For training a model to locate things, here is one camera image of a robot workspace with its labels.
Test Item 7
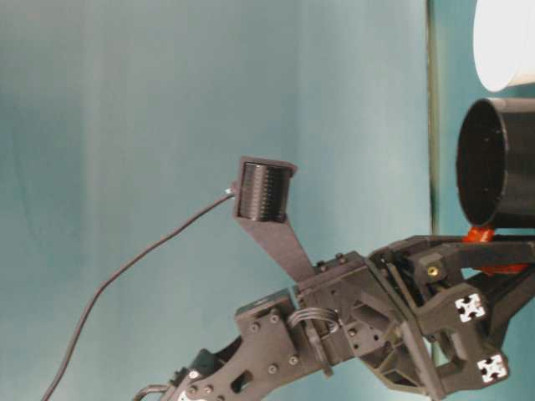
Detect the blue-green table cloth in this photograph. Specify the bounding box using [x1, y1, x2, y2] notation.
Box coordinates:
[430, 0, 535, 401]

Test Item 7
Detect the blue-green backdrop cloth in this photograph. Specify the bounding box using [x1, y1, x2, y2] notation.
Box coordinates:
[0, 0, 432, 401]

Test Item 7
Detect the white paper cup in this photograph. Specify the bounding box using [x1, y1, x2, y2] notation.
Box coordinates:
[474, 0, 535, 93]

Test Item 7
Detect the black camera cable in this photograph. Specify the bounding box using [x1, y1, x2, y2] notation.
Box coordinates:
[39, 190, 235, 401]

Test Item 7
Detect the grey servo wire loop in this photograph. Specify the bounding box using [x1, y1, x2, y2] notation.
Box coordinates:
[287, 307, 340, 336]

